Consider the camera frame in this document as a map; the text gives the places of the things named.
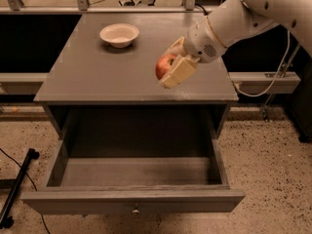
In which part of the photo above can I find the metal drawer knob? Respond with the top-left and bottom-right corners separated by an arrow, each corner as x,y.
132,204 -> 140,215

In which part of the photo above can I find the black floor cable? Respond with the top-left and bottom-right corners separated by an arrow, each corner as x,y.
0,147 -> 52,234

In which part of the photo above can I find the red apple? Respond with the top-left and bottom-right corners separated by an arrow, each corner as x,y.
155,54 -> 176,80

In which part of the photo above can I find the grey wooden cabinet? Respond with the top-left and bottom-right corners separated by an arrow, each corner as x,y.
33,11 -> 240,138

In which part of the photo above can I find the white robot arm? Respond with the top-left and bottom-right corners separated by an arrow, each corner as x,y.
156,0 -> 312,89

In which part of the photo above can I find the white cable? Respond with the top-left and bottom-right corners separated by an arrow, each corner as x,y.
234,29 -> 292,98

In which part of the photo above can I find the metal rail frame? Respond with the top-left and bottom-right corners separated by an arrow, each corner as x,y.
0,0 -> 235,17

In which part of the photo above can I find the open grey top drawer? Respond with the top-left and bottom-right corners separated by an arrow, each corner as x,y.
20,106 -> 247,216

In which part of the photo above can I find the black stand leg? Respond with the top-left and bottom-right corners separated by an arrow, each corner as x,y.
0,148 -> 40,229

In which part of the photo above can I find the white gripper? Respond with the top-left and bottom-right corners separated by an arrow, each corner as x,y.
158,17 -> 226,89

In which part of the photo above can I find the white paper bowl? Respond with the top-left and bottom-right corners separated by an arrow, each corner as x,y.
99,23 -> 139,48

